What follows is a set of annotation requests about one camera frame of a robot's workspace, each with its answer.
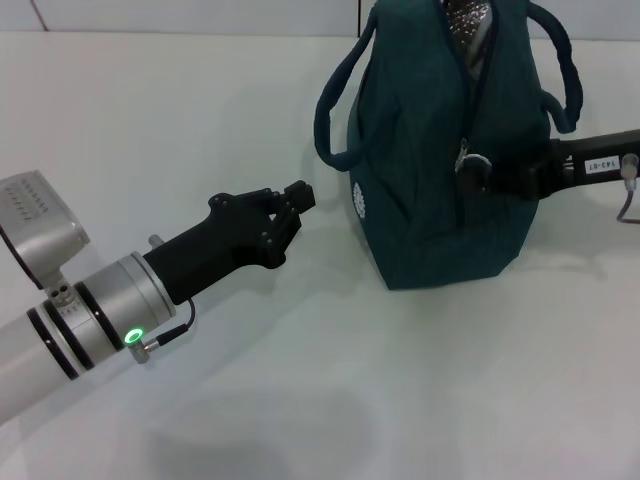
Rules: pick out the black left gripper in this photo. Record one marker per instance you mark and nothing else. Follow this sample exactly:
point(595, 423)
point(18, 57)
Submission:
point(220, 240)

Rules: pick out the dark teal lunch bag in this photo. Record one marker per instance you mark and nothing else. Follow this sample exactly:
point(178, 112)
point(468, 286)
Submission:
point(425, 175)

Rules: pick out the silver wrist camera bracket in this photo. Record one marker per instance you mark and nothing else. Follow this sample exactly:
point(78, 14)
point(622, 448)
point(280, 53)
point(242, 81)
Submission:
point(40, 225)

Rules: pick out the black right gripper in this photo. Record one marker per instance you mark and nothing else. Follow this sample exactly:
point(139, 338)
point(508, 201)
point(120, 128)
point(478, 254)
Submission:
point(590, 160)

